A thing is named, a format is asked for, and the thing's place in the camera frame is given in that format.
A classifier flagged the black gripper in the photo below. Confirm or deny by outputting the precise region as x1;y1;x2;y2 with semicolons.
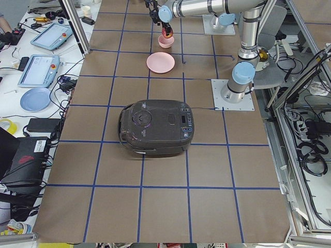
161;21;173;38
149;9;160;26

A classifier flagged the red apple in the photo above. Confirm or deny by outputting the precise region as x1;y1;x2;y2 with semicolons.
162;27;173;39

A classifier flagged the pink bowl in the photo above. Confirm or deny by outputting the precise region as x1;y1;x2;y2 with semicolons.
158;35;175;49

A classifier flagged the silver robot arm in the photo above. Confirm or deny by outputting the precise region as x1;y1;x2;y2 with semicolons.
144;1;235;33
154;0;268;104

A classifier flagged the pink plate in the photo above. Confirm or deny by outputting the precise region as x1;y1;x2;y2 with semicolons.
146;52;175;74

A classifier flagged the blue plate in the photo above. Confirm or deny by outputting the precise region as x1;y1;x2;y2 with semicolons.
20;87;51;112

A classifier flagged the dark grey rice cooker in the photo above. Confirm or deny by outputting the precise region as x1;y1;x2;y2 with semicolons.
117;99;194;155

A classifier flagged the upper teach pendant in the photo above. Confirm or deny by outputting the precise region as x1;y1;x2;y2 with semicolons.
30;23;73;51

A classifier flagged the teach pendant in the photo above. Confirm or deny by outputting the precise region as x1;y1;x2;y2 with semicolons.
18;54;60;88
30;23;73;51

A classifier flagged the lower teach pendant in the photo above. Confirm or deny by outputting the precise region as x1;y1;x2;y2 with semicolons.
18;54;60;88

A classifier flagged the black power adapter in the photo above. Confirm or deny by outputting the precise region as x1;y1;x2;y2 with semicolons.
23;118;60;136

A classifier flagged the yellow tape roll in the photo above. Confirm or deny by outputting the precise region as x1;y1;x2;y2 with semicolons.
0;118;18;135

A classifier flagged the black computer box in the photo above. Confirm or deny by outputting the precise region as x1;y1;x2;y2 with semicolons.
1;129;50;188

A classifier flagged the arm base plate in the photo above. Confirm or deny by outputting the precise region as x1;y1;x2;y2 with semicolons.
202;13;235;36
211;79;254;111

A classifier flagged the aluminium frame post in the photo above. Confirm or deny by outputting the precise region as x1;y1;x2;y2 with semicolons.
58;0;90;55

